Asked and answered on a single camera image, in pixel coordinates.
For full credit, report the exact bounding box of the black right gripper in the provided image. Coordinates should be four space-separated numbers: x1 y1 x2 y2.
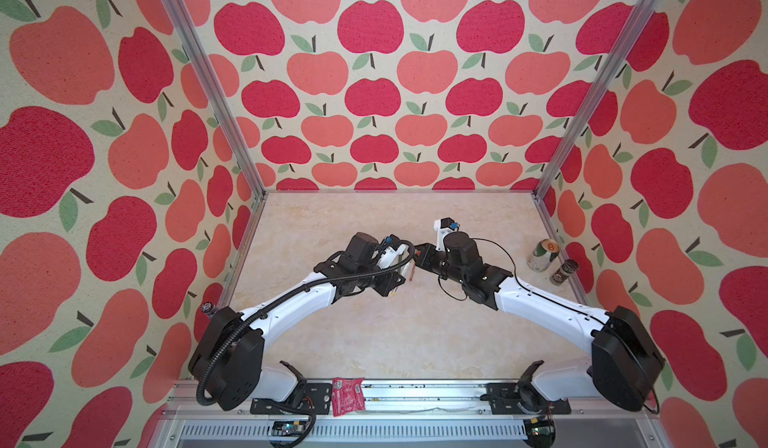
405 242 465 291

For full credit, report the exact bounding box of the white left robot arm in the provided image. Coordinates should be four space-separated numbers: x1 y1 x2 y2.
189 240 415 411

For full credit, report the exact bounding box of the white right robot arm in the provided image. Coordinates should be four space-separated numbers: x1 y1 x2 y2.
415 243 666 414

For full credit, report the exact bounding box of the green drink can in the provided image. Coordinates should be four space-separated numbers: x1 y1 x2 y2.
527 238 560 272

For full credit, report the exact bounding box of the brown spice jar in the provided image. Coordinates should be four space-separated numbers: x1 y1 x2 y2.
550 259 580 286

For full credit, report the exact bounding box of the pink snack packet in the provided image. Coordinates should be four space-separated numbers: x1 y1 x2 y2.
331 378 365 417

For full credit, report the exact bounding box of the purple drink bottle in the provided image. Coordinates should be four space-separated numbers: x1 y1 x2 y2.
199 301 220 319

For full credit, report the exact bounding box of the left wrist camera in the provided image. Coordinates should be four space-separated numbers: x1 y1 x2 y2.
376 234 412 269

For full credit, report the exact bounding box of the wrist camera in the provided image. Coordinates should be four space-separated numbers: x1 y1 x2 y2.
376 234 412 269
434 217 460 251

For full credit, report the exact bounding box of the black corrugated cable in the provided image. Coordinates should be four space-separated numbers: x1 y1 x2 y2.
194 237 416 407

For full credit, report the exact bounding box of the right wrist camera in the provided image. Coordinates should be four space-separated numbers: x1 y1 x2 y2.
434 217 460 251

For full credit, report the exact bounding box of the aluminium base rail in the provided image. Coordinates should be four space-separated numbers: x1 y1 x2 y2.
147 379 643 447

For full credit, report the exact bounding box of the aluminium frame post right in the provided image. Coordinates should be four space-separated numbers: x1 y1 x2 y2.
533 0 660 205

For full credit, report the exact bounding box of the aluminium frame post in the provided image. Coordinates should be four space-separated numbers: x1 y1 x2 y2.
533 0 660 205
161 0 267 203

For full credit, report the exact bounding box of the aluminium frame post left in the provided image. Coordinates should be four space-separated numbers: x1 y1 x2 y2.
161 0 267 203

